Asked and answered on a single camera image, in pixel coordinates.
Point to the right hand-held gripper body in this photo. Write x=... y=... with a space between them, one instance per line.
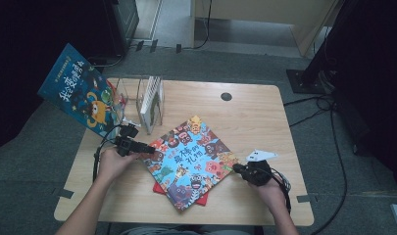
x=258 y=171

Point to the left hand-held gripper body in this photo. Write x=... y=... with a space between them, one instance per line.
x=126 y=145

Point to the red picture book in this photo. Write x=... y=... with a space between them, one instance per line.
x=160 y=190

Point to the light blue monsters picture book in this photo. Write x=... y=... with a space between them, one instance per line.
x=189 y=163

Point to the white caterpillar board book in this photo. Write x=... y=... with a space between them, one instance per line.
x=151 y=101

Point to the clear acrylic book rack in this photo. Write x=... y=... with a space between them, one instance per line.
x=134 y=98

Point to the dark blue picture book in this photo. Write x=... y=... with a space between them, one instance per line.
x=78 y=91

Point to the person's left hand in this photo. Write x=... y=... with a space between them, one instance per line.
x=111 y=166

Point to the person's right hand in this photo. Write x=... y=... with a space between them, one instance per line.
x=272 y=196

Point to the grey tape piece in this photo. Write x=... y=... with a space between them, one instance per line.
x=304 y=198
x=65 y=193

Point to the black round table grommet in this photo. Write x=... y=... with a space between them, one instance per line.
x=226 y=96

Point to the person's grey clothing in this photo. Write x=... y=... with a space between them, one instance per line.
x=173 y=231

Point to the black stand base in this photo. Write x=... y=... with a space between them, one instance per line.
x=308 y=81

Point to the dark cabinet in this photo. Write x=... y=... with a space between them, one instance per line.
x=121 y=26

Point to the light wooden furniture panel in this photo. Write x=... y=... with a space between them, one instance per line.
x=304 y=32

